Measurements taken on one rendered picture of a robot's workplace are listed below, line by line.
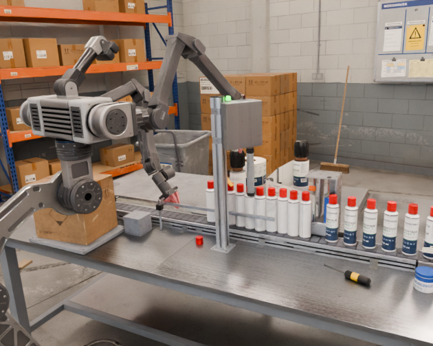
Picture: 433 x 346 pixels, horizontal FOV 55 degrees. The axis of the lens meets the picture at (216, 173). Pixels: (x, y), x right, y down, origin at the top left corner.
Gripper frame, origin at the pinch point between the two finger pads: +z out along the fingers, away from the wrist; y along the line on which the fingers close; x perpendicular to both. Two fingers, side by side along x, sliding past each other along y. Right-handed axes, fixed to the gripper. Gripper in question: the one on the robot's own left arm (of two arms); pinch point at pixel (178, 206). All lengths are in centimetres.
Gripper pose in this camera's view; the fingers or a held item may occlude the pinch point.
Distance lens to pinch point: 212.4
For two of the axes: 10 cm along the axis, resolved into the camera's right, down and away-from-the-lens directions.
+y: 4.7, -2.6, 8.4
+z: 5.9, 8.1, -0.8
